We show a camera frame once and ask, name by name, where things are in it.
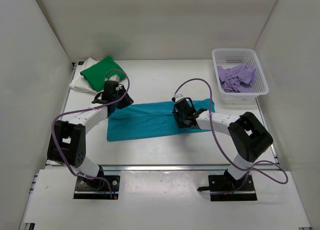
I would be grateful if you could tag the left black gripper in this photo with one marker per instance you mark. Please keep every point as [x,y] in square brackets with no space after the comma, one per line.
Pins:
[127,101]

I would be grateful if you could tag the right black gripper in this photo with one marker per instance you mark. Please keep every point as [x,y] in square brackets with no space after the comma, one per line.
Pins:
[179,125]

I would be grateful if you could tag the teal t-shirt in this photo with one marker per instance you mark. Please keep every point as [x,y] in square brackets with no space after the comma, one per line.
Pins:
[142,121]

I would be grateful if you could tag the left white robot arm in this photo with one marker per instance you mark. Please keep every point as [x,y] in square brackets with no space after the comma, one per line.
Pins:
[68,138]

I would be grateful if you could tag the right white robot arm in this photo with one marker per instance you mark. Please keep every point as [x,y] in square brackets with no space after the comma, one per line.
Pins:
[249,136]

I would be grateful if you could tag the folded green t-shirt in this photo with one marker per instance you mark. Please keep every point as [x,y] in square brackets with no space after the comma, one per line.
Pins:
[95,74]

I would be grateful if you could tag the folded white t-shirt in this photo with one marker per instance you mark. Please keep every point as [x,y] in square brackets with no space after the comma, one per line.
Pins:
[79,83]

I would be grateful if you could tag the crumpled lilac t-shirt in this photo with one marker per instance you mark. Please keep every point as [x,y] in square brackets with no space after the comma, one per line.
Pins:
[238,79]

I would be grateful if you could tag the white plastic basket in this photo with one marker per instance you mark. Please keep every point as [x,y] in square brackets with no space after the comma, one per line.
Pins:
[230,57]

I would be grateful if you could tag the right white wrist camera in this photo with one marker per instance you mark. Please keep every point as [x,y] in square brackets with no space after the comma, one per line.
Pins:
[177,97]

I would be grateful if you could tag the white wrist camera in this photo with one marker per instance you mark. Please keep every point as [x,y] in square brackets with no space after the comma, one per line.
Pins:
[177,97]
[114,78]

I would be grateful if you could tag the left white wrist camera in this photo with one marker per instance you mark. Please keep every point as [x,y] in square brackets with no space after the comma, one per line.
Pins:
[114,78]

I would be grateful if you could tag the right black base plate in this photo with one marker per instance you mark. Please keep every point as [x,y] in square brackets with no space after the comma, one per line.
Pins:
[222,189]

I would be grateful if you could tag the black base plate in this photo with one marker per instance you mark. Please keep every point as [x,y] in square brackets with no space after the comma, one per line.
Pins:
[222,189]
[93,189]

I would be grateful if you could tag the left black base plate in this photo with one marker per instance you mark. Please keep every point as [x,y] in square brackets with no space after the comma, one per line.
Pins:
[93,189]

